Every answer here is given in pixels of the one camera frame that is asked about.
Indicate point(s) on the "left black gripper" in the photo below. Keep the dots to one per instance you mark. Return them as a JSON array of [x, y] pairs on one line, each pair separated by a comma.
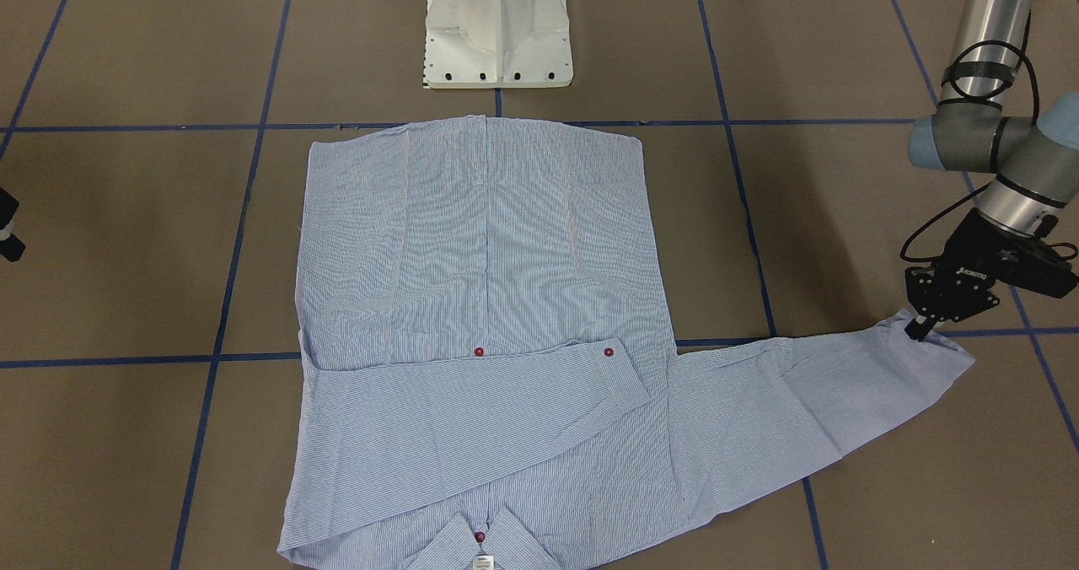
[[971, 260]]

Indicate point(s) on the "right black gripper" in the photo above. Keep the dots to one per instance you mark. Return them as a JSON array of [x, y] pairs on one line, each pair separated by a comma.
[[6, 216]]

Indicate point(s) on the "blue striped button shirt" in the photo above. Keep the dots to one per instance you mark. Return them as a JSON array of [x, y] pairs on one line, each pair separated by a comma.
[[490, 376]]

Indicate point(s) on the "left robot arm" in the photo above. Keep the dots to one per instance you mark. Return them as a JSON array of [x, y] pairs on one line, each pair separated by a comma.
[[990, 121]]

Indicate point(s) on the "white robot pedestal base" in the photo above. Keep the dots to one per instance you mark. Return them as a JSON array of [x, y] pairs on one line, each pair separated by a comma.
[[497, 44]]

